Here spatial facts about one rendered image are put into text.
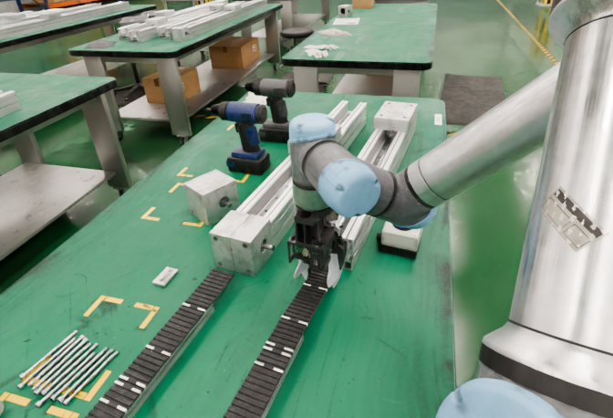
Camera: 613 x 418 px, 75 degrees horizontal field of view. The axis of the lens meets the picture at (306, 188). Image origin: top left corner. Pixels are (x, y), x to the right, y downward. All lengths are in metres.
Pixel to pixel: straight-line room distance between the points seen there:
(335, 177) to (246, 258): 0.39
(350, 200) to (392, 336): 0.33
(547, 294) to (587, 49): 0.18
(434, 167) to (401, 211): 0.09
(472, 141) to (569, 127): 0.23
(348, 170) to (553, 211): 0.27
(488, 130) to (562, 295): 0.29
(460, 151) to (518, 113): 0.08
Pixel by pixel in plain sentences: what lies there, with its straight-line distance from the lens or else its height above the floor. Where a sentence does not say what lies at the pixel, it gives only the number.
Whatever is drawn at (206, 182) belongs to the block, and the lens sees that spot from 1.06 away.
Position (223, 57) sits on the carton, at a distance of 4.76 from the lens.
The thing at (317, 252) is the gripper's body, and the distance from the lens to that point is 0.71.
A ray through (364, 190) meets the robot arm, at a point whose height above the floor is 1.10.
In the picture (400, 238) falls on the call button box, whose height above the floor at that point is 0.83.
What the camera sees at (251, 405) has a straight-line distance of 0.68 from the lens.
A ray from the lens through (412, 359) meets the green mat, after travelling 0.76.
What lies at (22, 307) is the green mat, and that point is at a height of 0.78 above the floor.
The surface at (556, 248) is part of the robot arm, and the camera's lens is 0.33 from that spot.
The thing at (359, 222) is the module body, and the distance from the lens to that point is 0.89.
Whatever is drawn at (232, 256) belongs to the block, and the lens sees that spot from 0.89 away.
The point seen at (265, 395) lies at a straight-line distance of 0.68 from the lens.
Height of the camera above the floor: 1.39
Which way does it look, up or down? 31 degrees down
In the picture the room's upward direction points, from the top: 3 degrees counter-clockwise
